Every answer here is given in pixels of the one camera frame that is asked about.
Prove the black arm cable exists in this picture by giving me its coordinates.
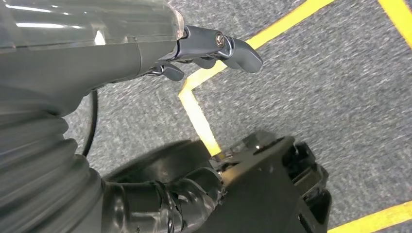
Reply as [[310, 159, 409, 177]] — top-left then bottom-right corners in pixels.
[[81, 90, 99, 158]]

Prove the yellow floor tape outline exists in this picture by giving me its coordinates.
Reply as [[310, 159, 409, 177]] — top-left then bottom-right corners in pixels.
[[178, 0, 412, 233]]

